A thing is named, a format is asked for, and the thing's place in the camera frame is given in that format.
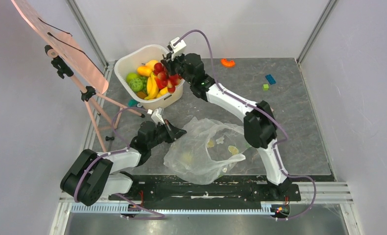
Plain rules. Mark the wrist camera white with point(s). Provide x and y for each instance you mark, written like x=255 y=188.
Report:
x=156 y=115
x=176 y=47

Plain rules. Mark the yellow fake banana bunch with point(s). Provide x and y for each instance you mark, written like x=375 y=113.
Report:
x=151 y=88

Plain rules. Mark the pink perforated board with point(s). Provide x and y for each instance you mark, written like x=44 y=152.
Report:
x=64 y=44

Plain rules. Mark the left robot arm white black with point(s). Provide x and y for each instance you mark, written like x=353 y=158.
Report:
x=95 y=174

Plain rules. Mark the pink tripod stand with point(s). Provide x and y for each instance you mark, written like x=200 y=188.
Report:
x=87 y=94

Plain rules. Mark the clear plastic bag of fruits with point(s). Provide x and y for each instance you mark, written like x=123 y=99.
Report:
x=208 y=150

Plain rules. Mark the blue toy brick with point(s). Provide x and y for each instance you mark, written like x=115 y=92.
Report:
x=270 y=79

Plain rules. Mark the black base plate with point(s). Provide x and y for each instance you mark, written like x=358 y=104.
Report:
x=158 y=187

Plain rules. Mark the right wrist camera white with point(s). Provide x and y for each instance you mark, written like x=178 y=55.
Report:
x=176 y=47

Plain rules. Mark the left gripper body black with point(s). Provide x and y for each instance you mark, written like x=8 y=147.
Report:
x=164 y=133

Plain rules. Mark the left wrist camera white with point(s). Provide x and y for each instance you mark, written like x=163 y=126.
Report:
x=156 y=115

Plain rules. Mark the teal toy piece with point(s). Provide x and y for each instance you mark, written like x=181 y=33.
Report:
x=133 y=103

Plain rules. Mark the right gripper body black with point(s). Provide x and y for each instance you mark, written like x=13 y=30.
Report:
x=171 y=63

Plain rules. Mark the orange yellow fake mango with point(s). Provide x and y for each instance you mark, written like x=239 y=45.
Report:
x=144 y=71

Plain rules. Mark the green fake custard apple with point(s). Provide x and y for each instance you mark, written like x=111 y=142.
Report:
x=136 y=85

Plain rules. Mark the red fake strawberry bunch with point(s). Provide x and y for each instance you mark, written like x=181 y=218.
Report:
x=163 y=79

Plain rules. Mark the white plastic basket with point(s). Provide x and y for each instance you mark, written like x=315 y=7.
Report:
x=131 y=62

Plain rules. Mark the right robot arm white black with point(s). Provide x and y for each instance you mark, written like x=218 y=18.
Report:
x=259 y=125

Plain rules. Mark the orange curved toy block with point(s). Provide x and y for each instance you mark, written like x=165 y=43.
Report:
x=227 y=63

